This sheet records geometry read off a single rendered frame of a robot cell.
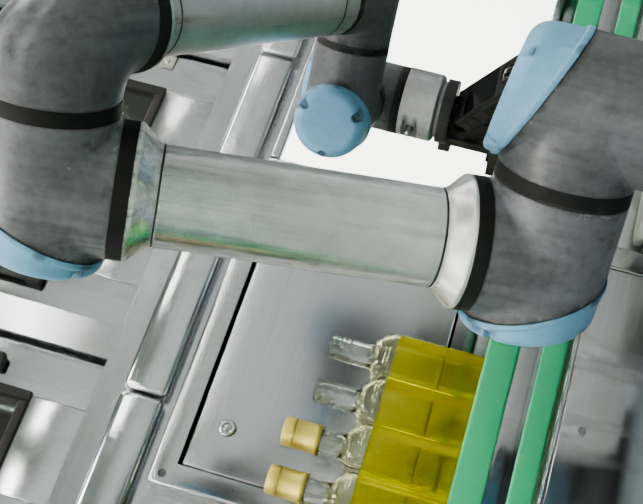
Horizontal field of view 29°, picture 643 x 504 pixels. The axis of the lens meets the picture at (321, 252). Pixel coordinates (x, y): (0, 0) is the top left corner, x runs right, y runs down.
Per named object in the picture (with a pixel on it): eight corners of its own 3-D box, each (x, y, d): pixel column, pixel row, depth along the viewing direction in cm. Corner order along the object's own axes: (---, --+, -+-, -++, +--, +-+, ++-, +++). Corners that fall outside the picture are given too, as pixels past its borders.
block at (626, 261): (639, 290, 144) (579, 274, 144) (659, 251, 135) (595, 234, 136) (634, 317, 142) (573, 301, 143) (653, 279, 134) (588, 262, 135)
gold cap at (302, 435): (325, 432, 144) (288, 421, 144) (325, 421, 141) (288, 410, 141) (316, 460, 142) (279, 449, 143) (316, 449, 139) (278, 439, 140)
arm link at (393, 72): (293, 121, 138) (311, 101, 146) (389, 145, 136) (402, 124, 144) (305, 52, 135) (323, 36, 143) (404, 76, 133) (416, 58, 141)
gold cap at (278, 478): (307, 491, 141) (270, 480, 142) (312, 467, 139) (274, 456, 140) (299, 511, 138) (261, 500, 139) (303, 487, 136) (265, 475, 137)
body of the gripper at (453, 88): (549, 134, 143) (446, 109, 145) (562, 89, 135) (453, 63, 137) (535, 189, 139) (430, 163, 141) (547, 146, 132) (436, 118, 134)
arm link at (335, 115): (302, 47, 123) (327, 25, 133) (282, 152, 128) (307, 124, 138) (379, 66, 122) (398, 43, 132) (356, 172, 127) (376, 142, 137)
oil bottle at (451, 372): (550, 393, 147) (375, 345, 150) (558, 375, 142) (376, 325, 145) (540, 437, 145) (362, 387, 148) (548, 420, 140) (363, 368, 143)
